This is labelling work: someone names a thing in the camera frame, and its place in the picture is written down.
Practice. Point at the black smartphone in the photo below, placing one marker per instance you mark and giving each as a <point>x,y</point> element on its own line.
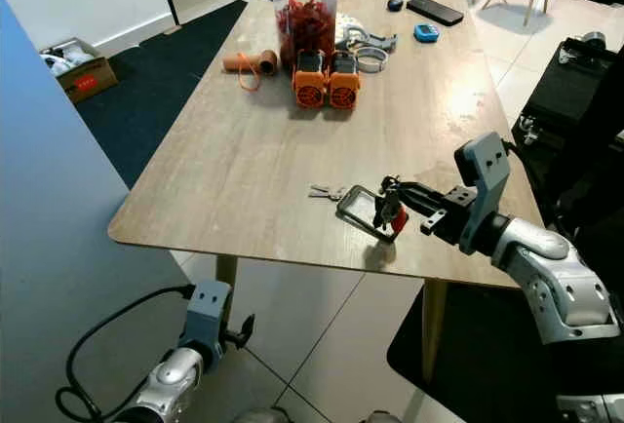
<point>434,11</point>

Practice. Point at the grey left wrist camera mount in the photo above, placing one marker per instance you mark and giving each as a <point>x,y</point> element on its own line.
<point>210,316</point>

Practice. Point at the small silver keys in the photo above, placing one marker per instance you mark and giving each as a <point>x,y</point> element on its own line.
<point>325,192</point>

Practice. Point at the small blue device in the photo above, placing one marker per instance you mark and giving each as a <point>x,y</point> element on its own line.
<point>426,33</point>

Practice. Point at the key bunch with red tag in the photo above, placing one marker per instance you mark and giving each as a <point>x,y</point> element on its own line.
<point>398,218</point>

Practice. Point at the black framed card holder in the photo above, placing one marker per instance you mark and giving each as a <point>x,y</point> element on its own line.
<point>361,211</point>

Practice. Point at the dark floor mat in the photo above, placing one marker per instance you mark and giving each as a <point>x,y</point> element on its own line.
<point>478,374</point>
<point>166,101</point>

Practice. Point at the black equipment case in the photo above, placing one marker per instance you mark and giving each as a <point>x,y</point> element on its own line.
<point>565,92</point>

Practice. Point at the grey robot leg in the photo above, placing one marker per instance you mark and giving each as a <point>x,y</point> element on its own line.
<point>378,419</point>
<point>261,417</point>

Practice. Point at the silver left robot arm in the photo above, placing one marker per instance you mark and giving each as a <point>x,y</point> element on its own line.
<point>171,384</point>

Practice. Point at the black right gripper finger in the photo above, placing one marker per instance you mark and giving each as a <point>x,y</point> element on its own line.
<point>417,205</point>
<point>419,191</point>

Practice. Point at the clear jar with red lid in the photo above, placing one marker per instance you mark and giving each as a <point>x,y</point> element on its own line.
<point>307,23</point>

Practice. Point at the blue partition panel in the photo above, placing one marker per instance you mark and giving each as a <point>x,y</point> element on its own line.
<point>49,267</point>

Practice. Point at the grey robot left leg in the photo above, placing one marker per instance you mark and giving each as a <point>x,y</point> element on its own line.
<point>261,417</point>

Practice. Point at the dark round mouse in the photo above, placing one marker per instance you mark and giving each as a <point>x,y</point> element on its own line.
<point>395,4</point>

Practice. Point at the grey plastic clamp part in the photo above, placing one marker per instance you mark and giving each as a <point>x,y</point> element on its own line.
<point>375,41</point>

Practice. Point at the brown cardboard tube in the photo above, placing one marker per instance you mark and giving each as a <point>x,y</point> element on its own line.
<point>247,60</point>

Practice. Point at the grey metal device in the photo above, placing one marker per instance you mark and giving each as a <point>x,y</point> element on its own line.
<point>593,41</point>

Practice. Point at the grey robot right leg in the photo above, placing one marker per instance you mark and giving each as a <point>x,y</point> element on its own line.
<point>378,419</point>

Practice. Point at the wooden table leg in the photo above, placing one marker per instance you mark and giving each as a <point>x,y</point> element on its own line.
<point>434,330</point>
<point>229,267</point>

